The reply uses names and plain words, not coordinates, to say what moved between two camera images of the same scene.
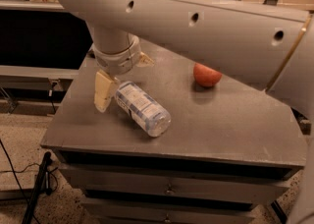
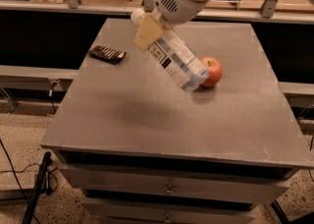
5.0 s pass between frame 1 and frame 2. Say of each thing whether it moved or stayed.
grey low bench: stayed
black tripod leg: stayed
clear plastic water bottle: moved
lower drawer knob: stayed
